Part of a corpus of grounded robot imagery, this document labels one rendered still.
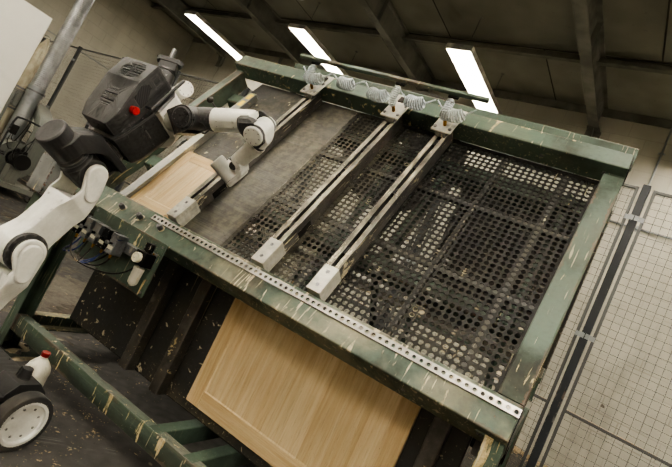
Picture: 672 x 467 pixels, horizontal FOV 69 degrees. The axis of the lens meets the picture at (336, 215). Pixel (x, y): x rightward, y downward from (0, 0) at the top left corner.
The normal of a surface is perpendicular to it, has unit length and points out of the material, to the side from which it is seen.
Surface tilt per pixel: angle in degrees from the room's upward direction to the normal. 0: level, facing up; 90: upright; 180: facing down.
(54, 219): 90
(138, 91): 90
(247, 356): 90
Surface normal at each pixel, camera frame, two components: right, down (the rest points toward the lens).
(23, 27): 0.76, 0.31
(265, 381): -0.40, -0.27
